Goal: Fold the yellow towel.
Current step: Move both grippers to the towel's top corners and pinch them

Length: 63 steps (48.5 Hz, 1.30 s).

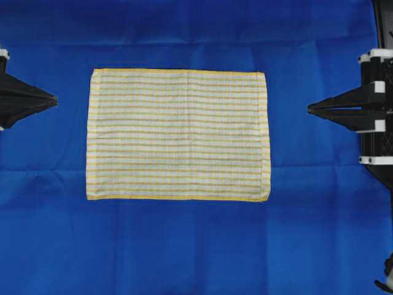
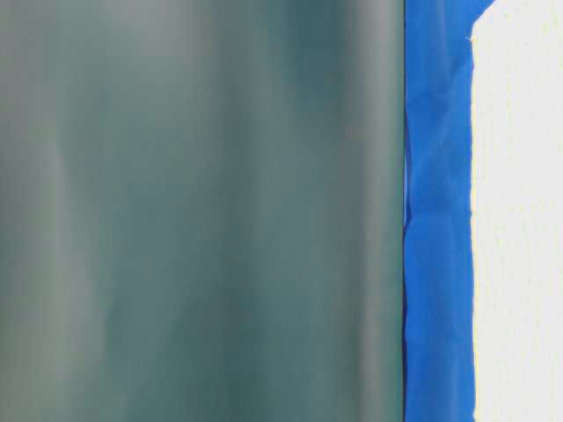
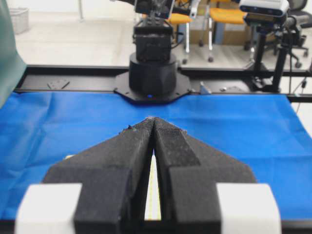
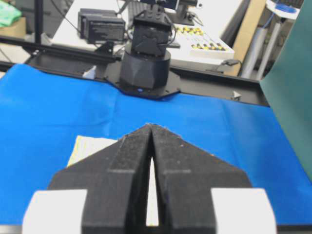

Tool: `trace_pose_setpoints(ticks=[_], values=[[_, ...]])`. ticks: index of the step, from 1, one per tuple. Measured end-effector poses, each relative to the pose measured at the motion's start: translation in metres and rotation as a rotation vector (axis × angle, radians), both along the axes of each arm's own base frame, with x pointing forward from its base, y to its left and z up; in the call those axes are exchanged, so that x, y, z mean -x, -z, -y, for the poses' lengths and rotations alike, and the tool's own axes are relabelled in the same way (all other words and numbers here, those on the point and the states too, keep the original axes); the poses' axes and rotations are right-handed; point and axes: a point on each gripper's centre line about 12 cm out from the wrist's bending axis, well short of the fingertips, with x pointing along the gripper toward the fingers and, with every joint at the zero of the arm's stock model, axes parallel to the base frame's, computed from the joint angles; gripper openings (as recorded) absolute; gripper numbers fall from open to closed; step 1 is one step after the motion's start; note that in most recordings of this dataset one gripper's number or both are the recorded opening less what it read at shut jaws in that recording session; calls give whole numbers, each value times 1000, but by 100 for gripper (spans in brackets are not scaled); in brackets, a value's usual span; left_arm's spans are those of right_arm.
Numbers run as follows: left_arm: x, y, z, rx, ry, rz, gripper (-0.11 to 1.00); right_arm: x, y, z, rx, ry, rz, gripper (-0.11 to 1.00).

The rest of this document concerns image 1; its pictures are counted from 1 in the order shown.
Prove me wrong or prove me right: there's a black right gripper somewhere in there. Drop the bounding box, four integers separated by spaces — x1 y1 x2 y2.
308 49 392 165

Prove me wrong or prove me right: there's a black frame rail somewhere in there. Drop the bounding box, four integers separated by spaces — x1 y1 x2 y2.
372 0 393 49

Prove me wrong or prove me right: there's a yellow striped towel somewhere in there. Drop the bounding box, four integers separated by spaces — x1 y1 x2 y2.
85 68 271 202

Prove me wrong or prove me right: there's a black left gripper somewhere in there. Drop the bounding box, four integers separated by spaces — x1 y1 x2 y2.
0 48 58 129

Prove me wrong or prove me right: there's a black clamp at corner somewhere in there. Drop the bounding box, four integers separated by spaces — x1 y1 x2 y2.
374 254 393 294

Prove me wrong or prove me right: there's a blue table cloth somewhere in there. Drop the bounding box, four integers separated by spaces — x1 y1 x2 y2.
1 1 392 294

